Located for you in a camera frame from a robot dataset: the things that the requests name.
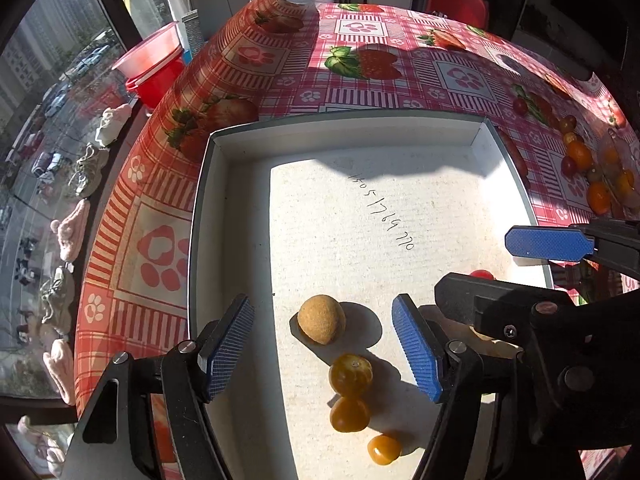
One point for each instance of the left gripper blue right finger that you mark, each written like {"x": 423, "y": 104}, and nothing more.
{"x": 422, "y": 349}

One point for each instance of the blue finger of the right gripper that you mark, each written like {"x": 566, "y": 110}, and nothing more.
{"x": 498, "y": 309}
{"x": 540, "y": 242}

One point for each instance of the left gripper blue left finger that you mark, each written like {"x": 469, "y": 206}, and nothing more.
{"x": 223, "y": 344}

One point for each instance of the orange mandarin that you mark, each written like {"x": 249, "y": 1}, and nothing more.
{"x": 599, "y": 198}
{"x": 581, "y": 155}

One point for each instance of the large yellow cherry tomato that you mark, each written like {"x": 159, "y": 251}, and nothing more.
{"x": 351, "y": 375}

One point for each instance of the tan round longan fruit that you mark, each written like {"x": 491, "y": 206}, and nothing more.
{"x": 322, "y": 319}

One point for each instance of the orange-yellow cherry tomato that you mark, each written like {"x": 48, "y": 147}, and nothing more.
{"x": 349, "y": 415}

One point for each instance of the small yellow cherry tomato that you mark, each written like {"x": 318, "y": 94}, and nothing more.
{"x": 383, "y": 449}

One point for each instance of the dark red cherry tomato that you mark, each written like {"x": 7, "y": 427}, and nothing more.
{"x": 568, "y": 167}

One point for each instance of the white shallow tray box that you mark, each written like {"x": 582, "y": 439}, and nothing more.
{"x": 362, "y": 207}

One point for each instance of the red plastic chair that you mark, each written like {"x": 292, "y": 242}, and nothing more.
{"x": 468, "y": 12}

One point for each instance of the red plastic bucket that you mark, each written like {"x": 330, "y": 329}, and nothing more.
{"x": 151, "y": 86}

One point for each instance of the red checkered strawberry tablecloth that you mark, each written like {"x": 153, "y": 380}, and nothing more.
{"x": 276, "y": 58}

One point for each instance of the pink plastic basin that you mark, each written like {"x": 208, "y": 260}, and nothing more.
{"x": 150, "y": 52}

